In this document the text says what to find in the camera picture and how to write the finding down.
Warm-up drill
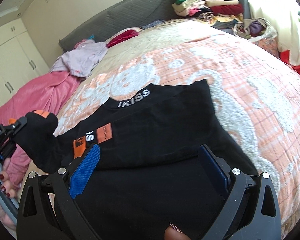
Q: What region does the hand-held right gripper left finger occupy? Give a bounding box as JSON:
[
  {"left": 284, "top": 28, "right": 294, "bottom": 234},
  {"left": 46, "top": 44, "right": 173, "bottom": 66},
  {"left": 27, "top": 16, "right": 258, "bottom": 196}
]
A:
[{"left": 16, "top": 144, "right": 102, "bottom": 240}]

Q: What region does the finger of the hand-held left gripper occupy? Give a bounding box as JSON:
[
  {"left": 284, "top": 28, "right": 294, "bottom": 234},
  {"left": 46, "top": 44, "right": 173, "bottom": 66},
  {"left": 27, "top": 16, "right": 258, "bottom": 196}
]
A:
[{"left": 10, "top": 118, "right": 28, "bottom": 134}]

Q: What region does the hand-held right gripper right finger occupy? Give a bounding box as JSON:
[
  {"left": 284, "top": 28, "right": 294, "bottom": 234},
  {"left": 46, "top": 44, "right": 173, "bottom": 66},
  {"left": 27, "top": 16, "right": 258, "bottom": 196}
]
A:
[{"left": 199, "top": 144, "right": 282, "bottom": 240}]

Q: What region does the black t-shirt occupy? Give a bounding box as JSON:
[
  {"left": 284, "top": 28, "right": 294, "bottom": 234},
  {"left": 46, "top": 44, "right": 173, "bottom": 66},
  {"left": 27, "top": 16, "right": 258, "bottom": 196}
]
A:
[{"left": 25, "top": 79, "right": 259, "bottom": 240}]

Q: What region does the lilac clothes pile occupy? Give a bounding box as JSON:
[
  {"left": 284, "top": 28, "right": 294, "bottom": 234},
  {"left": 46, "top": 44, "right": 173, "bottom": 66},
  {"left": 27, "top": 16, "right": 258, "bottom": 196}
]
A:
[{"left": 50, "top": 39, "right": 108, "bottom": 78}]

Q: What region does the stack of folded clothes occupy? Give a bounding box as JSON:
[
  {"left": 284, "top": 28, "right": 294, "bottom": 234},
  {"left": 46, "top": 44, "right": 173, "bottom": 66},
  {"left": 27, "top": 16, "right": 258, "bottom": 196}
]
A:
[{"left": 171, "top": 0, "right": 249, "bottom": 29}]

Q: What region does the person's left hand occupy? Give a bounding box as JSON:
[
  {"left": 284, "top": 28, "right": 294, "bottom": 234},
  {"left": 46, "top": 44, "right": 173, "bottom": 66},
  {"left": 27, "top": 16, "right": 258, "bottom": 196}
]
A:
[{"left": 0, "top": 160, "right": 18, "bottom": 230}]

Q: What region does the pink blanket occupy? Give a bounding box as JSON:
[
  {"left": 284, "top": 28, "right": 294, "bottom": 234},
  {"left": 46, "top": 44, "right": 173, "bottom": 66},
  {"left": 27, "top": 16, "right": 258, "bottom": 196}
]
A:
[{"left": 0, "top": 71, "right": 82, "bottom": 188}]

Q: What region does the cream wardrobe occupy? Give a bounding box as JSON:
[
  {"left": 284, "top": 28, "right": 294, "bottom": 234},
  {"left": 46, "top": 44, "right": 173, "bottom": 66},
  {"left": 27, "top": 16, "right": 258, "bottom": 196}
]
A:
[{"left": 0, "top": 17, "right": 50, "bottom": 110}]

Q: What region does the red plastic box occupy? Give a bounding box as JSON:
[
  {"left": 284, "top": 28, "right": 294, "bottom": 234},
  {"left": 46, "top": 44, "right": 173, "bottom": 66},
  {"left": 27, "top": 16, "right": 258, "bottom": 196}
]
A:
[{"left": 279, "top": 50, "right": 300, "bottom": 77}]

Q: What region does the red cloth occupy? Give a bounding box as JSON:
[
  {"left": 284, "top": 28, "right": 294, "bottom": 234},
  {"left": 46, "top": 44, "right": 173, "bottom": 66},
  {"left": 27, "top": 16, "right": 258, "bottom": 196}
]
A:
[{"left": 106, "top": 29, "right": 141, "bottom": 48}]

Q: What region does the grey padded headboard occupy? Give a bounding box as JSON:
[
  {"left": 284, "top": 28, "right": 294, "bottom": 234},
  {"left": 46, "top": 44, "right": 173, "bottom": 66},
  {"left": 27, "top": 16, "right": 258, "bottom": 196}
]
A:
[{"left": 59, "top": 0, "right": 180, "bottom": 53}]

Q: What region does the dark patterned cloth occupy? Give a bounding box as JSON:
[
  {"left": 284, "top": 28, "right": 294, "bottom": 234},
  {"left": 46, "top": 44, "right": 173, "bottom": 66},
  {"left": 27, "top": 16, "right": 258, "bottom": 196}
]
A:
[{"left": 140, "top": 20, "right": 166, "bottom": 31}]

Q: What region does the cream curtain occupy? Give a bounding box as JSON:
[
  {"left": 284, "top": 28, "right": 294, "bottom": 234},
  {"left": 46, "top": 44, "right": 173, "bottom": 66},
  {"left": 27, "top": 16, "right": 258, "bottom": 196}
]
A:
[{"left": 247, "top": 0, "right": 300, "bottom": 65}]

